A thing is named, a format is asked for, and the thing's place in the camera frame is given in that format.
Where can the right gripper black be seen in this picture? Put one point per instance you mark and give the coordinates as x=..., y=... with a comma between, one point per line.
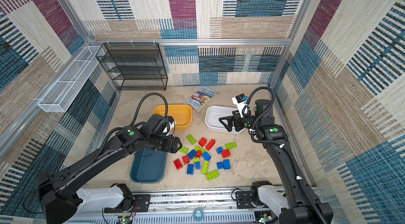
x=235, y=121

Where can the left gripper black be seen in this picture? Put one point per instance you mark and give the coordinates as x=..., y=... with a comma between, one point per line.
x=171, y=148

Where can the small green lego brick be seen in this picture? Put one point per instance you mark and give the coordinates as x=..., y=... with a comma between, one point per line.
x=184, y=150

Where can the green long lego brick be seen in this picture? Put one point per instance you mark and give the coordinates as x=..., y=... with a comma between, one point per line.
x=191, y=139

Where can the red square lego brick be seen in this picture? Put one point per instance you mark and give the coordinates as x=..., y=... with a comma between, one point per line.
x=202, y=142

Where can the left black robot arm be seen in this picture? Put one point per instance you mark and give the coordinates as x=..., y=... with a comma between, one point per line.
x=118, y=144

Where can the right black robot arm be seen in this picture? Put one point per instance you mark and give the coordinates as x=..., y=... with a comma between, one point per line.
x=275, y=141

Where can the white plastic bin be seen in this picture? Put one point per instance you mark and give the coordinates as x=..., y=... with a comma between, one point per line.
x=213, y=114

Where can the green long centre brick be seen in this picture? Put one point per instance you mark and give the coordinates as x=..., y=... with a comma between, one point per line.
x=198, y=148

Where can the green lego brick right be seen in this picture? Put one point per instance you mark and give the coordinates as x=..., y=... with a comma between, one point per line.
x=230, y=145

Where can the small red centre brick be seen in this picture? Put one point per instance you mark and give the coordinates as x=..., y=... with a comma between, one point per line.
x=199, y=154

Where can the dark teal plastic bin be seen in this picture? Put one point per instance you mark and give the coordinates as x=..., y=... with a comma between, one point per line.
x=148, y=166

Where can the yellow plastic bin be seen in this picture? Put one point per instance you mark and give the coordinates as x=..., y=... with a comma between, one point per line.
x=182, y=114

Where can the small blue lego brick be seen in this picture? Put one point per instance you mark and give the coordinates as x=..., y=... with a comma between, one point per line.
x=219, y=150

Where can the small blue brick lower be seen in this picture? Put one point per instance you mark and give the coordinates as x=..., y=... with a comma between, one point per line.
x=197, y=165

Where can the red lego brick right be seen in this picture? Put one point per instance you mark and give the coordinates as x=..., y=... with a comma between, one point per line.
x=226, y=153

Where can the red long lego brick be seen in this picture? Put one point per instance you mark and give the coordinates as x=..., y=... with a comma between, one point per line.
x=210, y=144

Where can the paperback children's book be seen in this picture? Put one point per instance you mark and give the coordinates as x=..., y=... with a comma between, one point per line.
x=199, y=99

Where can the green upright long brick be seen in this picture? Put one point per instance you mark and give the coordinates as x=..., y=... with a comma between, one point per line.
x=205, y=167

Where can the blue tall brick lower-right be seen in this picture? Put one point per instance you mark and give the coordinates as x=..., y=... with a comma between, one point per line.
x=226, y=164

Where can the blue brick lower-right small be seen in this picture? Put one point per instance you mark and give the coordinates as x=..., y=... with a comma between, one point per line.
x=220, y=165

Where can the green long brick bottom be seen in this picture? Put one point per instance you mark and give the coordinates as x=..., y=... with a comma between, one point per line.
x=212, y=175

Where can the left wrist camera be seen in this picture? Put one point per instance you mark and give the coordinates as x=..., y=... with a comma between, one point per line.
x=170, y=126

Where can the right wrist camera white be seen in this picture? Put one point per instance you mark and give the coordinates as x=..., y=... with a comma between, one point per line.
x=241, y=102

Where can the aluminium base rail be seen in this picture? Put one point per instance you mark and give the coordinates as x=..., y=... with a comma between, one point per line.
x=196, y=206

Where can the black wire shelf rack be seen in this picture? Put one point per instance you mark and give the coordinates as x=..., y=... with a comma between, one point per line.
x=134, y=66

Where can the white wire mesh basket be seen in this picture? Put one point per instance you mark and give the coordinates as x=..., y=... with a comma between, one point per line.
x=65, y=90

